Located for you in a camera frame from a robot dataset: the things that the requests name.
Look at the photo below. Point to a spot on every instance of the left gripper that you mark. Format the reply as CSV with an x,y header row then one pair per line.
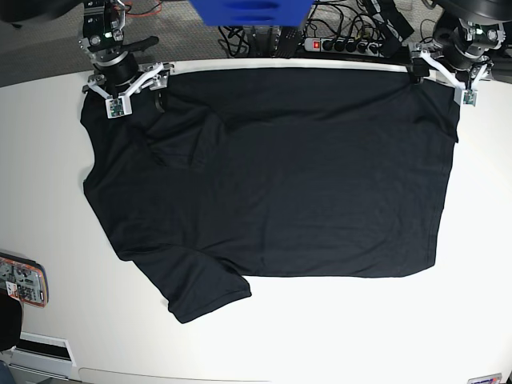
x,y
428,56

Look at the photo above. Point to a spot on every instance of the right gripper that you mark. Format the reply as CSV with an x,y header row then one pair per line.
x,y
153,77

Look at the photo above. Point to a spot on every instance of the black T-shirt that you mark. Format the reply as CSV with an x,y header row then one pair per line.
x,y
272,172

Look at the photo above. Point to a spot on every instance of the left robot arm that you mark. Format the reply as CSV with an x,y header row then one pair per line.
x,y
471,41

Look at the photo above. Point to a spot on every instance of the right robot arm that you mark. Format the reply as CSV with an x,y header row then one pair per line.
x,y
117,75

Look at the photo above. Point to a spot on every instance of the white power strip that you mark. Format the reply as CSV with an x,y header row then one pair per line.
x,y
351,46

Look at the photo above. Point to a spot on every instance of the blue plastic box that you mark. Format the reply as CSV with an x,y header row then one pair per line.
x,y
252,12

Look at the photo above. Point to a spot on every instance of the black remote control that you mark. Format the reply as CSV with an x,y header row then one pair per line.
x,y
288,42

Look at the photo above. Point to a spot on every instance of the orange clear tool case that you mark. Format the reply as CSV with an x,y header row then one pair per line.
x,y
24,280

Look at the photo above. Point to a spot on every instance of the white flat box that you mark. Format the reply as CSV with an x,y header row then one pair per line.
x,y
39,358

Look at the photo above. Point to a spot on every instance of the sticker card at edge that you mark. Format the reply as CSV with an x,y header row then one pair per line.
x,y
488,379

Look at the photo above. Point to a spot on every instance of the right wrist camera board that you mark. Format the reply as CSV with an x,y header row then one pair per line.
x,y
118,107

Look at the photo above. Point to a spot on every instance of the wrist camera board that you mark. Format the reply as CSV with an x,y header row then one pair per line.
x,y
118,107
465,97

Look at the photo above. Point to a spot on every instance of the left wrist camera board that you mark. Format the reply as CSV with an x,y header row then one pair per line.
x,y
465,97

